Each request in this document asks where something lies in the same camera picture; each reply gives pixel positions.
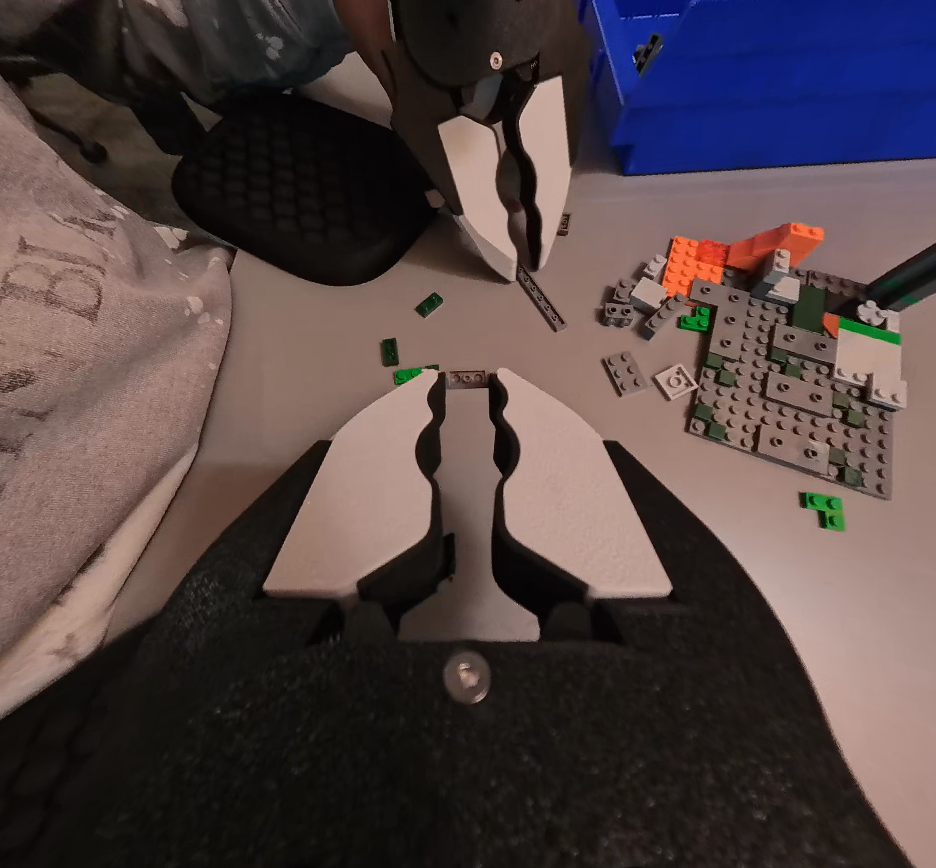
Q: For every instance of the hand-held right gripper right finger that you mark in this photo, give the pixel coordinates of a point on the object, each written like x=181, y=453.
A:
x=578, y=510

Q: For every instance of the grey spotted sweatshirt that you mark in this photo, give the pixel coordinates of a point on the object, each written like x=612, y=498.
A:
x=88, y=334

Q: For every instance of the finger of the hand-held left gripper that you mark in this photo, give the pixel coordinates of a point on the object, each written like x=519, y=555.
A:
x=552, y=151
x=475, y=181

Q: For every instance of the black office chair seat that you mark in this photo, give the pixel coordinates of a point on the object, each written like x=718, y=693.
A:
x=292, y=188

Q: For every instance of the light grey small lego brick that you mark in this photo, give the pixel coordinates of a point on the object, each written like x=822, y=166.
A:
x=654, y=267

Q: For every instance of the dark green lego plate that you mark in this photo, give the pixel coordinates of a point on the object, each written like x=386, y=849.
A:
x=429, y=303
x=389, y=351

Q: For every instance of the dark grey small lego brick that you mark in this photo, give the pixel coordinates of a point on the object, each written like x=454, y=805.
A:
x=619, y=312

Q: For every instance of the blue plastic storage bin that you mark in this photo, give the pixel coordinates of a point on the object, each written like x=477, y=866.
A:
x=768, y=93

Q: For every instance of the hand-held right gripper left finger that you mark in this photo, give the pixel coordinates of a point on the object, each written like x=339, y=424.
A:
x=358, y=510

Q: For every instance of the person's left forearm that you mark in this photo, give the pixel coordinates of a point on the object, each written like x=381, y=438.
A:
x=183, y=5

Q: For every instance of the long dark grey lego plate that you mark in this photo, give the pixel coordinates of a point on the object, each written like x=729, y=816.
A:
x=541, y=298

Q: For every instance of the dark grey four-stud lego plate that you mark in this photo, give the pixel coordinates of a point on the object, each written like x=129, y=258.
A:
x=662, y=317

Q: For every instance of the light grey square lego tile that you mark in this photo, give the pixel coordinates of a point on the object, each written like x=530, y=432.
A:
x=675, y=380

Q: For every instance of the light grey smooth lego piece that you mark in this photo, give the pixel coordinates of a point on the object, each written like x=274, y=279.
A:
x=649, y=294

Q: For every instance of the grey and orange lego build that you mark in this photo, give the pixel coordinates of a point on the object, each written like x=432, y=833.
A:
x=768, y=407

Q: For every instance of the short dark grey lego plate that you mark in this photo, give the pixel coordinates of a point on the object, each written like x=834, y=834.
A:
x=468, y=378

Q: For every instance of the dark grey six-stud lego plate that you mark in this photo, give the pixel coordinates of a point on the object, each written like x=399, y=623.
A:
x=625, y=373

